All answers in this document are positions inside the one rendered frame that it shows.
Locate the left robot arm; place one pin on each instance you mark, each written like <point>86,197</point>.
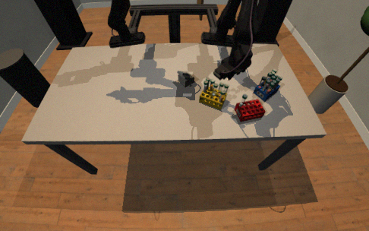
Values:
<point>242,29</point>

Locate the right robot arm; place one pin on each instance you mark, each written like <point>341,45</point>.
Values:
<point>114,22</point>

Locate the blue tube rack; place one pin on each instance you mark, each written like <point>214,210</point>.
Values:
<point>262,94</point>

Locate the red tube rack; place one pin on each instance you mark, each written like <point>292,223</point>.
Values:
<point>253,111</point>

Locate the yellow tube rack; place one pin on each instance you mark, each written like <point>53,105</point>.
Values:
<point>205,99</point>

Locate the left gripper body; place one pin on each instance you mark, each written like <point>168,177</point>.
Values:
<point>228,64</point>

